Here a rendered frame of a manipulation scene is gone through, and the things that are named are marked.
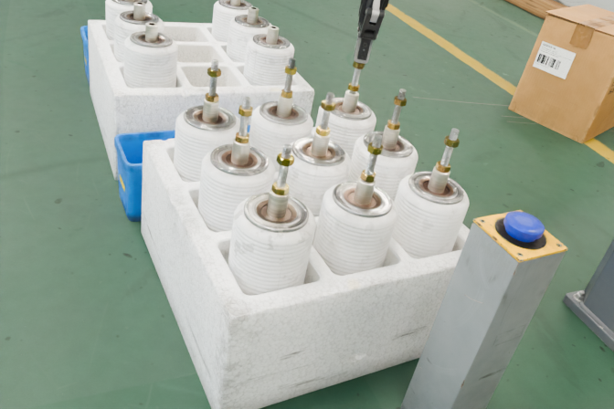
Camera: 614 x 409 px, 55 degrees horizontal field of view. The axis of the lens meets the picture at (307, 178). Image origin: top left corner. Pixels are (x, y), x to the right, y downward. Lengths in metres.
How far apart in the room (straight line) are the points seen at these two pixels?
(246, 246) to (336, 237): 0.12
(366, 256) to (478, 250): 0.15
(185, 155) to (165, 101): 0.27
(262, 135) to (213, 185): 0.17
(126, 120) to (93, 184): 0.14
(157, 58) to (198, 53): 0.27
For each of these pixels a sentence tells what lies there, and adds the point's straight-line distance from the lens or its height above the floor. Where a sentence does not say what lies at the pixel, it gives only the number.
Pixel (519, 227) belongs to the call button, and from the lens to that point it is 0.63.
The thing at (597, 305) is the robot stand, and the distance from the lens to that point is 1.11.
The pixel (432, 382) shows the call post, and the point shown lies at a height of 0.09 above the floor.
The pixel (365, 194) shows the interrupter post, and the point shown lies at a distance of 0.72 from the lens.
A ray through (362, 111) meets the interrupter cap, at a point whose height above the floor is 0.25.
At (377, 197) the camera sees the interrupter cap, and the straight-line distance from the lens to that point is 0.74.
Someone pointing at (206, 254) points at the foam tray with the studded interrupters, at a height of 0.18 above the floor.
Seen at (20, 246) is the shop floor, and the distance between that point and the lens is 1.03.
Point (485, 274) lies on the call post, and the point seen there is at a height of 0.27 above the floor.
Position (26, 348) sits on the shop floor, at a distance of 0.87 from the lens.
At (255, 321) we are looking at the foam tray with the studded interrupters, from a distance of 0.66.
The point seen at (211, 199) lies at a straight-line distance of 0.76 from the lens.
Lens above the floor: 0.64
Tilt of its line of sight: 31 degrees down
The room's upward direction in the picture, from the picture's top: 11 degrees clockwise
